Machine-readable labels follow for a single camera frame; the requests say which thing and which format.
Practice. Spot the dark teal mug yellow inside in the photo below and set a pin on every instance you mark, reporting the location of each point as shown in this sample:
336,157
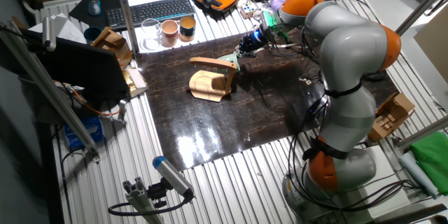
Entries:
187,29

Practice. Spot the diagonal aluminium frame bar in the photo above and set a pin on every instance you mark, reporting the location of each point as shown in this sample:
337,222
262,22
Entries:
45,87

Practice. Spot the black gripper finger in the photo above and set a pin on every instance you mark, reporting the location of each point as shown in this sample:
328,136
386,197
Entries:
248,55
240,54

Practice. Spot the green cloth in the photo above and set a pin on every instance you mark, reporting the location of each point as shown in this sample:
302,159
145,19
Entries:
432,161

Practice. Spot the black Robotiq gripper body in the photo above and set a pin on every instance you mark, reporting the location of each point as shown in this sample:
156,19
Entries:
253,42

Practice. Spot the silver camera blue tip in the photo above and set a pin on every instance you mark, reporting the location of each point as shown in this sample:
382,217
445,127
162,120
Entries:
173,176

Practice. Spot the brown cardboard sheet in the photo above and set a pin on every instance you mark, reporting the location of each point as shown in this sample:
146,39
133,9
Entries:
434,45

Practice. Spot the dark marble pattern mat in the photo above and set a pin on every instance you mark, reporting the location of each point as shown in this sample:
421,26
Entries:
227,119

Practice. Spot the blue tissue pack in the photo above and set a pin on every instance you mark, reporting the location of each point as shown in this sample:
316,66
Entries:
84,133

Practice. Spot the silver aluminium post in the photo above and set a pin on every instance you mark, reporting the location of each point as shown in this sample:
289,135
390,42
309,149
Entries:
126,14

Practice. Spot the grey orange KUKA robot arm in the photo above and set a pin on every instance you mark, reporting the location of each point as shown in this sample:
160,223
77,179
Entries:
350,42

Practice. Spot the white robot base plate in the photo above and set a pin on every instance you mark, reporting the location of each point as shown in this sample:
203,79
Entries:
388,185

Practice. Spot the pink brown ceramic mug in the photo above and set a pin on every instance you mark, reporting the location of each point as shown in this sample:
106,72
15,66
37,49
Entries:
169,35

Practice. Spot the pale rolled sheet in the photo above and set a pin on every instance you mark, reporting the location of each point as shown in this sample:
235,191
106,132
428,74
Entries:
418,175

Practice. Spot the black mouse pad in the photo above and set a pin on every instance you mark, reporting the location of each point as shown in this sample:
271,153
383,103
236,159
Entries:
105,0

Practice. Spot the gold foil box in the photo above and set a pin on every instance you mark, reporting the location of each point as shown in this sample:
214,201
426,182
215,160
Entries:
134,82

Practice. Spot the Rubik's cube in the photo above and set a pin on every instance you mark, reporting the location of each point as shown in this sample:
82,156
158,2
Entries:
248,9

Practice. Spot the aluminium profile camera mount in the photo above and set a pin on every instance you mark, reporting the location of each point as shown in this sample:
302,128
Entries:
140,199

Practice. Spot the silver cylinder camera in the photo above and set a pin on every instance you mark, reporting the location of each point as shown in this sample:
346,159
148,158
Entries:
49,33

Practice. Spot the wooden cup rack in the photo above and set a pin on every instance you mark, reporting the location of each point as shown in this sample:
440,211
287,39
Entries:
208,84

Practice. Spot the black monitor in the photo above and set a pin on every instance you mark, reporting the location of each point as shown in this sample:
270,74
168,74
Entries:
87,66

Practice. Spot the crumpled white plastic bag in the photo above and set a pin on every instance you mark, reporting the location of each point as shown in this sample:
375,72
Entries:
262,13

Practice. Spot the black computer keyboard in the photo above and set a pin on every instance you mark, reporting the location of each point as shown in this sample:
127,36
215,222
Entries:
154,11

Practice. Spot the dark blue cup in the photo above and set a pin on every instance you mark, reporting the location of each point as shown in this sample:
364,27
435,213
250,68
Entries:
91,35

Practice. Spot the pale green ceramic cup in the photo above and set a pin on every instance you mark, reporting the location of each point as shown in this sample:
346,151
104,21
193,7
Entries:
229,59

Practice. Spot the grey computer mouse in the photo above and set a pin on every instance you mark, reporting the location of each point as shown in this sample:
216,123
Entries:
94,7

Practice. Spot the clear glass cup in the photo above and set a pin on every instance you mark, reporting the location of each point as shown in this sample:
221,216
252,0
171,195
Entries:
151,36

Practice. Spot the brown wooden cardboard box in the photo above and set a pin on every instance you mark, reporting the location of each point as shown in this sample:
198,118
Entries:
115,47

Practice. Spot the white paper sheets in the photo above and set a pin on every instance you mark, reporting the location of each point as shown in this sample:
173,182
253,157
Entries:
70,29

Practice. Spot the open cardboard box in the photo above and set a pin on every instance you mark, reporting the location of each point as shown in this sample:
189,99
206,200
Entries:
390,117

